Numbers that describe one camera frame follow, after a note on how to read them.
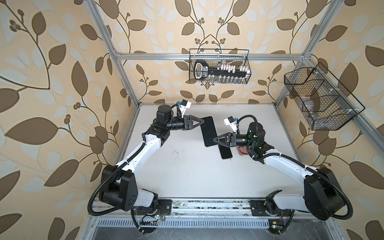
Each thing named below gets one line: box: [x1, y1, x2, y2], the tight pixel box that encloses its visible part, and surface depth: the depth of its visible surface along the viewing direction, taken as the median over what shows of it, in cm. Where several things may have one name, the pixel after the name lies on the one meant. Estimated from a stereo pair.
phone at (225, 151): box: [218, 144, 233, 159], surface depth 95 cm
